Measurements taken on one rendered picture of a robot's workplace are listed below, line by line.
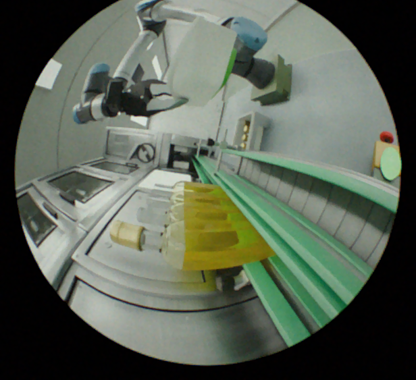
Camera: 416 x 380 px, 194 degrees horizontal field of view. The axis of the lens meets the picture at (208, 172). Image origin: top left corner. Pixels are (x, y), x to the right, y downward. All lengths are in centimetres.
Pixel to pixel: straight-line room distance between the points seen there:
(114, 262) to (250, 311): 31
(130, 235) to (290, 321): 24
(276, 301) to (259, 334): 15
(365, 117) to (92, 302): 68
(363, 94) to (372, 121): 8
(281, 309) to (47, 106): 192
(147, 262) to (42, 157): 165
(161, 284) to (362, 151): 50
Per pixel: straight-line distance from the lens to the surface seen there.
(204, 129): 406
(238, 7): 365
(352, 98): 40
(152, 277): 28
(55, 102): 181
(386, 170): 24
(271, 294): 20
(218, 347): 30
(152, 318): 29
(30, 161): 171
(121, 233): 16
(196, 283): 27
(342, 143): 35
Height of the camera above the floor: 108
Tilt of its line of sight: 13 degrees down
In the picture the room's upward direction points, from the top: 81 degrees counter-clockwise
